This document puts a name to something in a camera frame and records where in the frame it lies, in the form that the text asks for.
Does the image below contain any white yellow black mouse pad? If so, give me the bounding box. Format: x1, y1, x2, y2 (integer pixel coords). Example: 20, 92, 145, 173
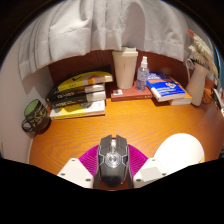
153, 132, 206, 176

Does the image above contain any cream lidded tumbler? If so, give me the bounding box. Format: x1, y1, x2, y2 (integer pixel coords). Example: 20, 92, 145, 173
111, 46, 139, 90

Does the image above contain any red-brown book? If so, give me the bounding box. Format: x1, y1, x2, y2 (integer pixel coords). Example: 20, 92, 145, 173
109, 79, 154, 103

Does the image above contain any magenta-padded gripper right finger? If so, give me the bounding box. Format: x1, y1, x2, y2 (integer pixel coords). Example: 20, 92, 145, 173
128, 144, 168, 189

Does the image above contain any white pleated curtain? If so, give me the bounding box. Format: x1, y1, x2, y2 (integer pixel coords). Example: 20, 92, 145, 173
18, 0, 201, 81

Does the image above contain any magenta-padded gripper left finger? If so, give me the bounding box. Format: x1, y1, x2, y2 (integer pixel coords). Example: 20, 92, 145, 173
57, 144, 101, 189

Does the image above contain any clear spray bottle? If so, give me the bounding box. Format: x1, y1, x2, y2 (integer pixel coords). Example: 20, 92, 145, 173
135, 55, 150, 93

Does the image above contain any grey black computer mouse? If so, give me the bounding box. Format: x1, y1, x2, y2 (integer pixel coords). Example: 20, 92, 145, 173
93, 134, 134, 190

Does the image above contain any blue book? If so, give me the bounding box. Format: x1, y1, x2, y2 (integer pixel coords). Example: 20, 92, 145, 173
145, 71, 187, 103

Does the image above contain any white pitcher vase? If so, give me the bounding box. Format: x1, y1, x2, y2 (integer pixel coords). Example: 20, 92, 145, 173
184, 58, 211, 107

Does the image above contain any white flower bouquet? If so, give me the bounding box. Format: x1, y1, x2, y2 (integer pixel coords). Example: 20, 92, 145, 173
186, 28, 219, 79

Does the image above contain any yellow white book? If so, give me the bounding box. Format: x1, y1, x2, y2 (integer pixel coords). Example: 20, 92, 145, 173
49, 99, 107, 121

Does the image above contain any black yellow book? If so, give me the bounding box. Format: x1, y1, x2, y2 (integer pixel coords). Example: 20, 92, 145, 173
48, 65, 114, 98

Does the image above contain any orange book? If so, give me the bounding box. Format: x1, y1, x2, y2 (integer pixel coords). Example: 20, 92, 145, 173
168, 76, 193, 106

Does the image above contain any dark green mug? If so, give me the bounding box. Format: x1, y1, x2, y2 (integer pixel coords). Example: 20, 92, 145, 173
21, 98, 52, 133

